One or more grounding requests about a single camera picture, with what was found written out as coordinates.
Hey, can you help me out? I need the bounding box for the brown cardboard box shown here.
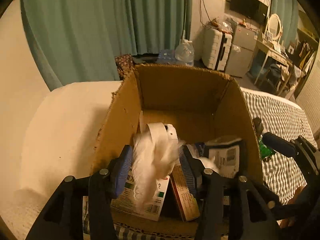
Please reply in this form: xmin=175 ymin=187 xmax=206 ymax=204
xmin=92 ymin=64 xmax=263 ymax=183

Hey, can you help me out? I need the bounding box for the white tissue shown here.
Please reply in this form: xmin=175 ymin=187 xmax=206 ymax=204
xmin=132 ymin=132 xmax=184 ymax=211

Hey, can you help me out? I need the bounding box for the large clear water jug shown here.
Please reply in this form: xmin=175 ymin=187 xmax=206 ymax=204
xmin=175 ymin=40 xmax=195 ymax=66

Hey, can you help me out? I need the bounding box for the white suitcase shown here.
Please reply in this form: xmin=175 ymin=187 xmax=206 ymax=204
xmin=201 ymin=27 xmax=232 ymax=72

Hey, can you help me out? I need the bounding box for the white green medicine box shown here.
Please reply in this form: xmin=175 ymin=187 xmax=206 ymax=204
xmin=110 ymin=172 xmax=171 ymax=222

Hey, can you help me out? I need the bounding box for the black wall television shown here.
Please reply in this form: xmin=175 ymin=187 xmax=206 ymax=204
xmin=229 ymin=0 xmax=268 ymax=24

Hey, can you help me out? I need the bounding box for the brown slim box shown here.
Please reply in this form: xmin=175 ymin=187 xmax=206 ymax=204
xmin=170 ymin=165 xmax=200 ymax=222

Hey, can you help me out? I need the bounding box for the teal window curtain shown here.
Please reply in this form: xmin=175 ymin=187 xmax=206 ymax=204
xmin=21 ymin=0 xmax=192 ymax=90

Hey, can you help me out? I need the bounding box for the teal corner curtain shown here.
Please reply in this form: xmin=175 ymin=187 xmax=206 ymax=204
xmin=270 ymin=0 xmax=298 ymax=48

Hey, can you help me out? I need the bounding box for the white tape roll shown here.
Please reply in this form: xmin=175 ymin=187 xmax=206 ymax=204
xmin=147 ymin=122 xmax=178 ymax=143

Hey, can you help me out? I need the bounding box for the grey checkered bed sheet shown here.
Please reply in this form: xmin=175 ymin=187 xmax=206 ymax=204
xmin=88 ymin=80 xmax=319 ymax=239

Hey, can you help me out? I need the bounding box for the brown patterned bag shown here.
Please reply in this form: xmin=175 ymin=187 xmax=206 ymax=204
xmin=114 ymin=54 xmax=134 ymax=80

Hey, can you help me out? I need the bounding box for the black white labelled packet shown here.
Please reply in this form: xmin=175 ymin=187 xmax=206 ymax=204
xmin=203 ymin=135 xmax=242 ymax=178

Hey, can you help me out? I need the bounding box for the white dressing table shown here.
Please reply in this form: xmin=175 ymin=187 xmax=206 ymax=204
xmin=250 ymin=40 xmax=295 ymax=96

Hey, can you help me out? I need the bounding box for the green medicine sachet bag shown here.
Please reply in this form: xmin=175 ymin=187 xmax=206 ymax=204
xmin=259 ymin=135 xmax=276 ymax=162

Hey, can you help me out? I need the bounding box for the white oval mirror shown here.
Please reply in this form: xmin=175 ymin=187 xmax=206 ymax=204
xmin=265 ymin=14 xmax=283 ymax=41

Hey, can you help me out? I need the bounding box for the silver mini fridge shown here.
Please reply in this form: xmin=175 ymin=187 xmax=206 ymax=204
xmin=225 ymin=25 xmax=256 ymax=77

